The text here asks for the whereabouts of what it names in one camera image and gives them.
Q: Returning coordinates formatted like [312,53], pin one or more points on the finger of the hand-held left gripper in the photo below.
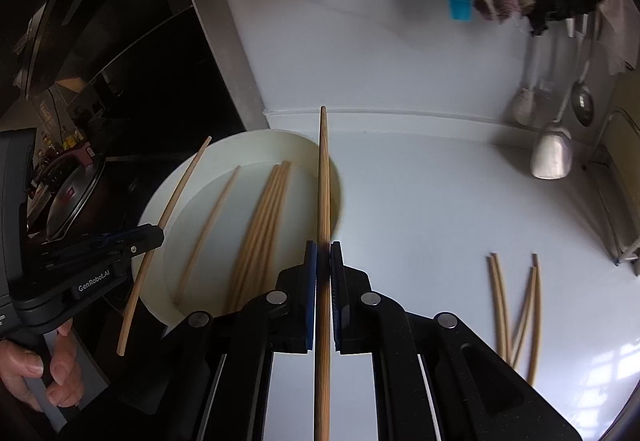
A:
[145,231]
[145,246]

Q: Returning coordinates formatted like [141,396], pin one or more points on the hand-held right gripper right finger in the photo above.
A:
[336,281]

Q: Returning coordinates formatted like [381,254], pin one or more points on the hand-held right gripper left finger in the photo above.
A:
[311,281]

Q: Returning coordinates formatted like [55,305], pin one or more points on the slender wooden chopstick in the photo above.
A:
[324,181]
[210,228]
[183,185]

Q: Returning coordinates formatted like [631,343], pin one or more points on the bundle of wooden chopsticks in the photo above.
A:
[265,221]

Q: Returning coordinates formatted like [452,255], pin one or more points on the white plastic basin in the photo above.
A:
[260,146]

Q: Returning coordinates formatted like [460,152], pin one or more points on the pile of wooden chopsticks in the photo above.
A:
[500,311]

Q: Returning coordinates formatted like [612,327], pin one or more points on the person's left hand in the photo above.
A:
[65,366]

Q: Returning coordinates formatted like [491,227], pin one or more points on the dark pot with lid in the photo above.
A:
[75,201]

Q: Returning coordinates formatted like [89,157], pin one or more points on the black range hood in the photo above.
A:
[125,21]

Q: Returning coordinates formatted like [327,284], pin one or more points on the metal spatula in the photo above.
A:
[550,156]

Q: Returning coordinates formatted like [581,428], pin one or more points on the metal ladle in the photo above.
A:
[583,106]

